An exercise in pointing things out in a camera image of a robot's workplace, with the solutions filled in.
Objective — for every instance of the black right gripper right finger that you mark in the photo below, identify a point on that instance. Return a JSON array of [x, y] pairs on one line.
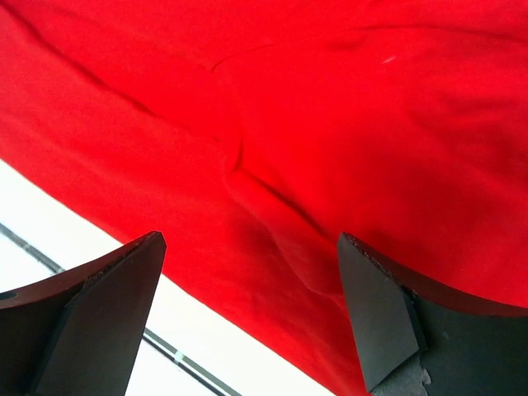
[[417, 336]]

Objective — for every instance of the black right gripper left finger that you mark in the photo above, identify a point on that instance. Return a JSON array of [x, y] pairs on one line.
[[78, 332]]

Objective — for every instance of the red t-shirt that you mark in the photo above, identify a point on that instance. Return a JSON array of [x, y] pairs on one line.
[[254, 133]]

